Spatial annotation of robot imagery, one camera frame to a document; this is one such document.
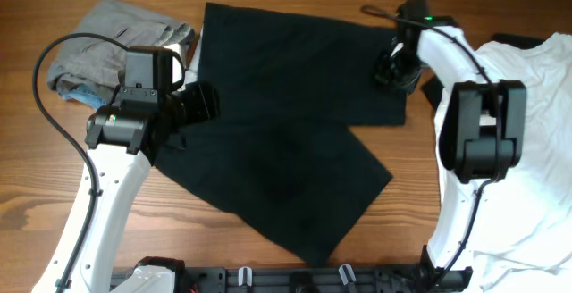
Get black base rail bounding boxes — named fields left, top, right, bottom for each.
left=109, top=256, right=474, bottom=293

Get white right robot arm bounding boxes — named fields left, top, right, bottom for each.
left=379, top=21, right=526, bottom=290

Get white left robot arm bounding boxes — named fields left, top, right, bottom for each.
left=33, top=82, right=219, bottom=292

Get folded blue denim jeans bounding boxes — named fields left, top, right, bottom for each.
left=58, top=85, right=107, bottom=110

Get white t-shirt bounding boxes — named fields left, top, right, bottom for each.
left=465, top=33, right=571, bottom=292

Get folded grey garment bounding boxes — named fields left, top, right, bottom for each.
left=46, top=0, right=194, bottom=102

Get black shorts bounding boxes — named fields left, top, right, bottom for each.
left=155, top=3, right=407, bottom=267

